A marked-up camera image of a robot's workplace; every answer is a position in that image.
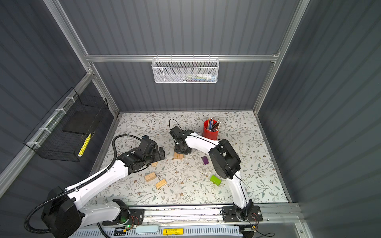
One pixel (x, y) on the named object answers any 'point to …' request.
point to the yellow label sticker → (168, 231)
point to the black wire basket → (64, 137)
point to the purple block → (205, 160)
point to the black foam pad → (82, 121)
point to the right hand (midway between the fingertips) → (181, 152)
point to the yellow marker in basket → (84, 146)
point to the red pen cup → (211, 129)
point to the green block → (215, 180)
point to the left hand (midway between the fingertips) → (158, 153)
